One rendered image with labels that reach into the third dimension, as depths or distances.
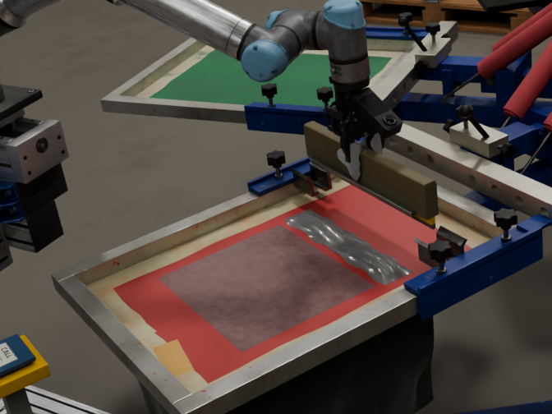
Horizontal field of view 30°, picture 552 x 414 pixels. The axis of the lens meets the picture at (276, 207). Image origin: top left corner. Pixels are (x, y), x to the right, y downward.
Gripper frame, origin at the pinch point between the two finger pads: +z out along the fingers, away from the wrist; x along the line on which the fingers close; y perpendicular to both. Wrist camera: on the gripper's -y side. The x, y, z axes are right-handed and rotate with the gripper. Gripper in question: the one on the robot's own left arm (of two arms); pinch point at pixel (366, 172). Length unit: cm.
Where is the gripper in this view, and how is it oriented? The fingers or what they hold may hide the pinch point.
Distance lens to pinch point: 209.1
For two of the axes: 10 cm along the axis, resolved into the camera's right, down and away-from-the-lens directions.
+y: -5.3, -3.4, 7.8
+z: 1.4, 8.7, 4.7
